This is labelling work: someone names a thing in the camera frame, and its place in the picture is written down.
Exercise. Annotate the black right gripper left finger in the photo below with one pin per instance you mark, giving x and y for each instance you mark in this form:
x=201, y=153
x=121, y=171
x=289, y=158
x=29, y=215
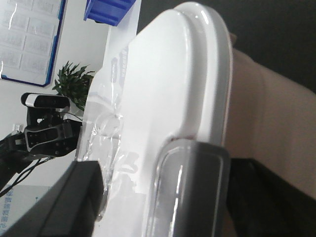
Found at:
x=69, y=209

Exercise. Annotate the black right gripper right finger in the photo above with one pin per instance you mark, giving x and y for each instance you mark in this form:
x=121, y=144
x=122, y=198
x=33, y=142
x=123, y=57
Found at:
x=262, y=204

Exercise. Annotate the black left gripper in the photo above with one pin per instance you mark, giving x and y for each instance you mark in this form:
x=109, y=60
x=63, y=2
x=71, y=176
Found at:
x=49, y=140

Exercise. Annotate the white plastic bin with lid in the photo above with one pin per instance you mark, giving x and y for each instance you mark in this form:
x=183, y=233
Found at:
x=191, y=103

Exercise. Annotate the clear plastic label sheet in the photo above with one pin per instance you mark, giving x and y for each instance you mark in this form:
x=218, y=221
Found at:
x=101, y=133

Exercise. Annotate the green potted plant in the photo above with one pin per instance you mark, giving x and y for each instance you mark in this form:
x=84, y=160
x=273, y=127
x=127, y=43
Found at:
x=74, y=83

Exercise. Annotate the blue plastic crate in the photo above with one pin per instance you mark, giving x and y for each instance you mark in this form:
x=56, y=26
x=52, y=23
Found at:
x=109, y=12

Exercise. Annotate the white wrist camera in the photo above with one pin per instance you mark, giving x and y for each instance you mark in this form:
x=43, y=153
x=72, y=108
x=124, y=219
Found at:
x=44, y=101

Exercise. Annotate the blue framed wall board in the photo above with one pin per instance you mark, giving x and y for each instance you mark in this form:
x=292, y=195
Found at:
x=29, y=35

